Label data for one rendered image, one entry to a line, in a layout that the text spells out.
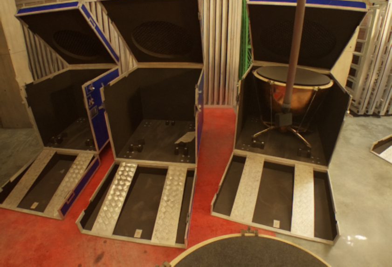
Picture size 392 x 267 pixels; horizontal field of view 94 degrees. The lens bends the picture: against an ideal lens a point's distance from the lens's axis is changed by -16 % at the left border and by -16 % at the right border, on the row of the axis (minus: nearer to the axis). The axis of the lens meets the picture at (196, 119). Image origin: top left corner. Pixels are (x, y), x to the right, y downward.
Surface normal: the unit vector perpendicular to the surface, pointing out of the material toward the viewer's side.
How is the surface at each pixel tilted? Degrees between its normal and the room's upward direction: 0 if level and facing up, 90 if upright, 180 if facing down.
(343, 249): 0
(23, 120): 90
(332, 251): 0
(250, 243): 0
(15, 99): 90
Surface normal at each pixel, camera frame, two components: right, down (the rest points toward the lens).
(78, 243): 0.00, -0.90
